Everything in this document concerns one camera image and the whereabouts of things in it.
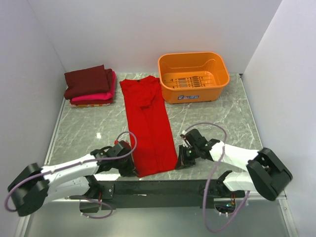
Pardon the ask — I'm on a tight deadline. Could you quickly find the aluminium rail frame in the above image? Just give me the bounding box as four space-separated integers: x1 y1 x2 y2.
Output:
15 192 297 237

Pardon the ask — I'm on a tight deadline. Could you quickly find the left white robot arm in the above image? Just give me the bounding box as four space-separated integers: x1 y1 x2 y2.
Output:
4 140 137 217

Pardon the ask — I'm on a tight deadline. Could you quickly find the red t shirt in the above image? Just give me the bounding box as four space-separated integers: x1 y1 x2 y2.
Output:
120 76 177 177

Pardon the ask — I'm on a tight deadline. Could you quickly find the folded pink t shirt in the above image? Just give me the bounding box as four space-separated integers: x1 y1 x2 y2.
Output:
70 69 116 102

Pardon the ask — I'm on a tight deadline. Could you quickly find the folded maroon t shirt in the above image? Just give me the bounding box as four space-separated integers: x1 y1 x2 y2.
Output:
64 65 113 100

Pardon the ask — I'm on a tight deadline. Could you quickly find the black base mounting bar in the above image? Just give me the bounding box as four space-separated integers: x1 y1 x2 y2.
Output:
69 179 246 211

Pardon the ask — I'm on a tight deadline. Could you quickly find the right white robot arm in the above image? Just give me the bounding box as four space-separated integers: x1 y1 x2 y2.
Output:
175 129 293 201

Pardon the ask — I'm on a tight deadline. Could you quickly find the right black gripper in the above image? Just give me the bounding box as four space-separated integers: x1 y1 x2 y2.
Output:
175 144 200 170

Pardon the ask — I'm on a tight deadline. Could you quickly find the orange plastic basket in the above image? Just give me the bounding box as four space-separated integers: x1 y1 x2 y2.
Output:
158 52 230 104

